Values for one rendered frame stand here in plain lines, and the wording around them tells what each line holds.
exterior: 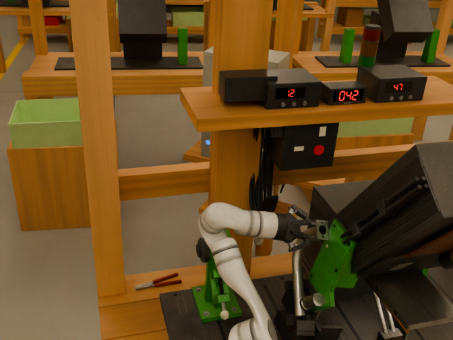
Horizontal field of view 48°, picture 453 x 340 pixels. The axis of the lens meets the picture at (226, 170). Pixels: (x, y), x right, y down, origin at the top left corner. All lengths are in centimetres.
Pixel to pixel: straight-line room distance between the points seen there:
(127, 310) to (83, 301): 139
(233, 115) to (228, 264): 39
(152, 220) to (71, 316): 101
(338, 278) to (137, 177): 68
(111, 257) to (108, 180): 28
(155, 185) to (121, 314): 42
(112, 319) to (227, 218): 57
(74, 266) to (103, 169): 188
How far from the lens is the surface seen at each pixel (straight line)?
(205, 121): 133
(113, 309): 171
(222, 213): 129
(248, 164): 157
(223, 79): 138
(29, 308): 310
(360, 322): 170
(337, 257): 143
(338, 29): 880
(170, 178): 163
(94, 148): 146
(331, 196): 162
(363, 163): 187
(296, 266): 155
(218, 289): 159
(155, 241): 347
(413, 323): 141
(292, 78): 145
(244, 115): 137
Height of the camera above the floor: 205
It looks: 28 degrees down
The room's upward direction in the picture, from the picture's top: 3 degrees clockwise
